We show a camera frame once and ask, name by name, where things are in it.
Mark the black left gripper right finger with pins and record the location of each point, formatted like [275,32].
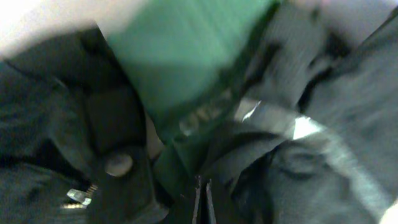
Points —
[216,203]

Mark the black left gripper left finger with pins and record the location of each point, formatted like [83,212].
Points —
[192,202]

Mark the green cloth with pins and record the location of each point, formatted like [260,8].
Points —
[186,59]

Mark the black taped garment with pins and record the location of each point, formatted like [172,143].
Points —
[314,138]

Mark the dark pants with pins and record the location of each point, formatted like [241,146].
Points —
[73,137]

